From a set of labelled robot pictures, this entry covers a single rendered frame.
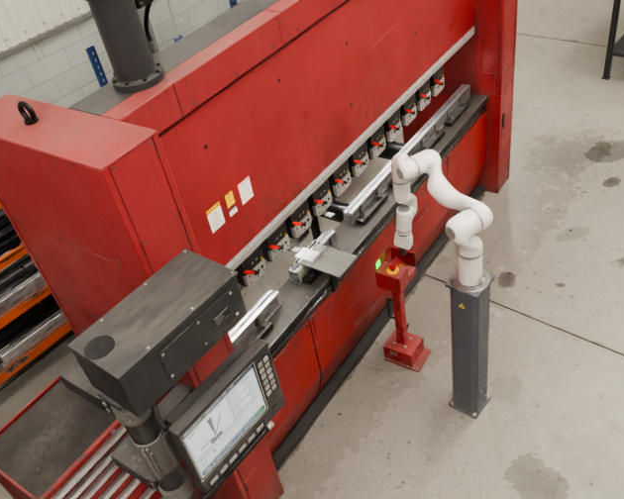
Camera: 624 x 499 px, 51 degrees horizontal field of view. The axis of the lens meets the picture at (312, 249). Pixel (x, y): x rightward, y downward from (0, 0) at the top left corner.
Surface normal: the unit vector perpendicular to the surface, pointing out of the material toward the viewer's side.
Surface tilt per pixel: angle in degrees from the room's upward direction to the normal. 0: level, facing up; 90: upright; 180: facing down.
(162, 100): 90
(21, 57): 90
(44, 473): 0
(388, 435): 0
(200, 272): 1
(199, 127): 90
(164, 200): 90
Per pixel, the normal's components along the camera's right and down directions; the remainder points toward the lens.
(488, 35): -0.56, 0.60
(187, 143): 0.81, 0.27
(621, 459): -0.15, -0.76
